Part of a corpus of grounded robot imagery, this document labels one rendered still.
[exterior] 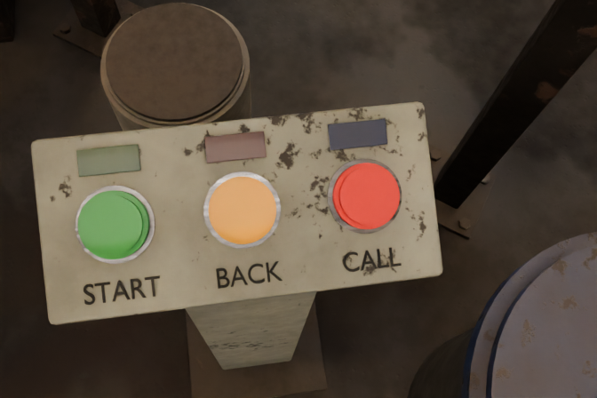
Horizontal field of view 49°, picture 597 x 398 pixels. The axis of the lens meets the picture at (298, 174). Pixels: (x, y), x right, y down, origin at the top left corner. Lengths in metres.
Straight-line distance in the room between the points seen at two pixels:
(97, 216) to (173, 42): 0.20
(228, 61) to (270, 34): 0.64
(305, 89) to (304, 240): 0.74
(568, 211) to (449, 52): 0.34
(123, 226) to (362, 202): 0.14
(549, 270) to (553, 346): 0.06
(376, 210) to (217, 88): 0.19
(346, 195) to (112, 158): 0.14
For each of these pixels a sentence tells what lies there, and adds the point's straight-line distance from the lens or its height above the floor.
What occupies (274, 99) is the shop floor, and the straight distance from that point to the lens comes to 1.10.
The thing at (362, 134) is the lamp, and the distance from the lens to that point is 0.40.
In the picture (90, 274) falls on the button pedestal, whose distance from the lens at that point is 0.41.
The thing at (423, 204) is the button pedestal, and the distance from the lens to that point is 0.41.
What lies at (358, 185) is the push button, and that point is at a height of 0.61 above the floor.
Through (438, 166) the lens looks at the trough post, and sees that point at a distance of 1.08.
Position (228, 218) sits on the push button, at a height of 0.61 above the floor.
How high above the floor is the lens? 0.97
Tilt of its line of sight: 68 degrees down
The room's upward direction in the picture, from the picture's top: 8 degrees clockwise
